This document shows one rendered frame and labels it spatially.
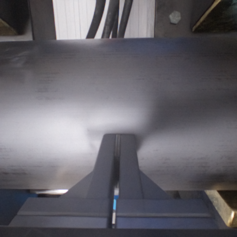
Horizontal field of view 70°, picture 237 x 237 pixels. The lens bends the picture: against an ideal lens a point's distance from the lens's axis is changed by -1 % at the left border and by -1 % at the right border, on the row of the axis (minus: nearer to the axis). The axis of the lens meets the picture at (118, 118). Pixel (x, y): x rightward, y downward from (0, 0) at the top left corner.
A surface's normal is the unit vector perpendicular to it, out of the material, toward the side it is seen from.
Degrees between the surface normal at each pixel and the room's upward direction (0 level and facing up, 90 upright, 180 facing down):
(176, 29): 90
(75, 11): 90
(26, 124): 90
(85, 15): 90
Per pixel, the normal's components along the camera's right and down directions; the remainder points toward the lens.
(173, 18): -0.03, 0.29
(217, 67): -0.03, -0.38
